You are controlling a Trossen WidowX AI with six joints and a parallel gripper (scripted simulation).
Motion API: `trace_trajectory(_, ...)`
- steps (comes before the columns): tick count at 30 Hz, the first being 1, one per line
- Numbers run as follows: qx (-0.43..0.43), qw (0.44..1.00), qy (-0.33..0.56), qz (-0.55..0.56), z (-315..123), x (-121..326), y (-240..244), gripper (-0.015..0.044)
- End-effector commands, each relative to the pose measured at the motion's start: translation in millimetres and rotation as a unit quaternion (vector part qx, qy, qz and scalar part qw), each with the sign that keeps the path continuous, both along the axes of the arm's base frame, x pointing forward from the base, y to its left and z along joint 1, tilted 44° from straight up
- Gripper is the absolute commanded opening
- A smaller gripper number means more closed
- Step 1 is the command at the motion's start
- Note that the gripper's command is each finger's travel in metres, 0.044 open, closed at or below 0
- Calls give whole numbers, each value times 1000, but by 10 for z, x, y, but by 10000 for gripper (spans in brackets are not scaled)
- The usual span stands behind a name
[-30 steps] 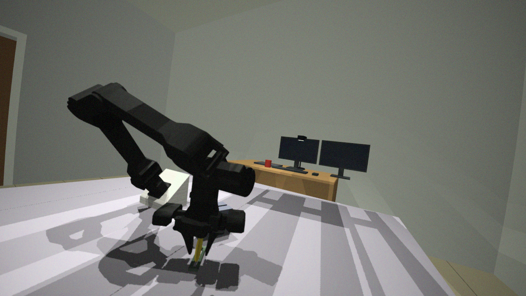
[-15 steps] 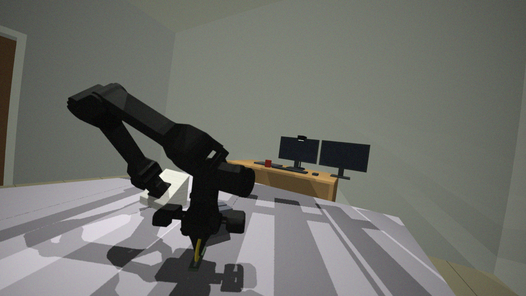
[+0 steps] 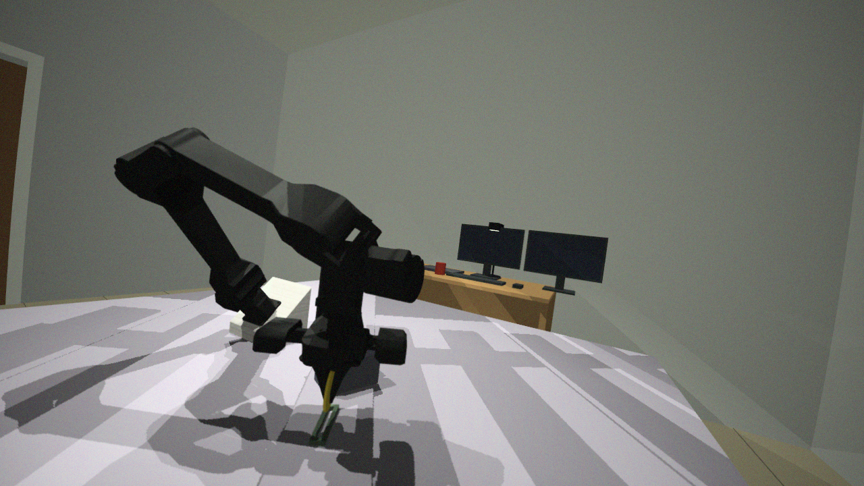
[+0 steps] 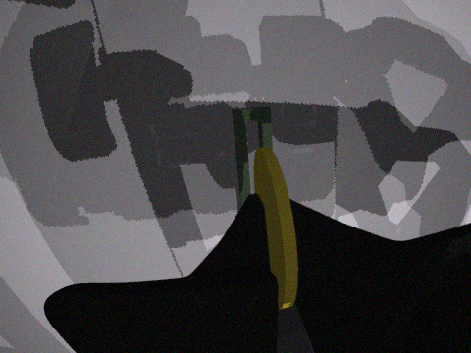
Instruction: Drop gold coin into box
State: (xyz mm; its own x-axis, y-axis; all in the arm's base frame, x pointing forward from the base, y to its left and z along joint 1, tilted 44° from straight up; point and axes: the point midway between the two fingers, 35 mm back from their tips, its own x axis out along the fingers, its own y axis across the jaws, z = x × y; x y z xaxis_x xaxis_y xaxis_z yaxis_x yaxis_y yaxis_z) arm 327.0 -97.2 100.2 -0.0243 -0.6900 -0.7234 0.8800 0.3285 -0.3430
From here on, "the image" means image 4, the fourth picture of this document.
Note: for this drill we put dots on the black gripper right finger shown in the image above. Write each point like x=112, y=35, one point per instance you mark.
x=356, y=290

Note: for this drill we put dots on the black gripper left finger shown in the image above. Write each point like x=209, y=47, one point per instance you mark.
x=229, y=304

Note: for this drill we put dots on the dark green rectangular frame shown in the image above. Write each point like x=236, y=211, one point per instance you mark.
x=240, y=117

